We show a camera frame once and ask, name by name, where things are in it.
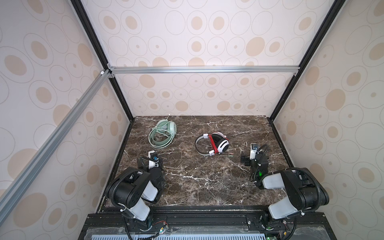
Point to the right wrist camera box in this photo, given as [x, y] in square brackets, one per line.
[254, 150]

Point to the white black headphones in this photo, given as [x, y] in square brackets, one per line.
[219, 143]

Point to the horizontal aluminium frame bar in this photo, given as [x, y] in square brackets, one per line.
[205, 70]

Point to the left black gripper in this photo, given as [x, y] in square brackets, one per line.
[143, 167]

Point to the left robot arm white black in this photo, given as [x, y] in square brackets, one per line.
[134, 187]

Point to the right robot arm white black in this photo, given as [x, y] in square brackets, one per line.
[304, 191]

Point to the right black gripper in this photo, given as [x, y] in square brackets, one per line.
[248, 161]

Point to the left slanted aluminium frame bar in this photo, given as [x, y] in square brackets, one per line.
[33, 168]

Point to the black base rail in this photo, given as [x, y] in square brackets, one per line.
[210, 222]

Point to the mint green headphones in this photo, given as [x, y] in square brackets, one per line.
[162, 134]

